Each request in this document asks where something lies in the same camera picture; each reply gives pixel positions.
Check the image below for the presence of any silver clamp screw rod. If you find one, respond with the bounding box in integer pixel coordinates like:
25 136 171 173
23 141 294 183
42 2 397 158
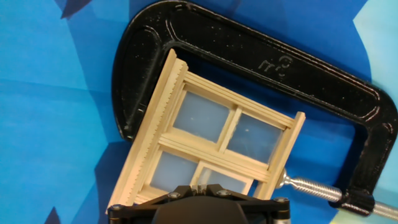
275 167 398 222

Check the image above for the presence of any black cast C-clamp frame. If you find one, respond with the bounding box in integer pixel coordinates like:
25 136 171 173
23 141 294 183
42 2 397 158
111 0 398 217

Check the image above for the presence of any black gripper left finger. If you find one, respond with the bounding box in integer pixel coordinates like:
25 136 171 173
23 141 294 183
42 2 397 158
107 185 200 224

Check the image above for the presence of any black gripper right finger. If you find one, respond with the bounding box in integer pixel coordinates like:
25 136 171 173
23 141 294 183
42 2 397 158
198 184 292 224

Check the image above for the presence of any wooden miniature window frame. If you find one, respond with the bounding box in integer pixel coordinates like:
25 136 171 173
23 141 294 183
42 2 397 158
105 48 307 215

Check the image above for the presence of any blue mountain print tablecloth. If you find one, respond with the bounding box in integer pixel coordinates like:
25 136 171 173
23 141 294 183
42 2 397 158
0 0 398 224

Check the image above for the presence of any small wooden sliding sash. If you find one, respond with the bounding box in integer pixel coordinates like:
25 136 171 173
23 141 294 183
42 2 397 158
190 160 255 196

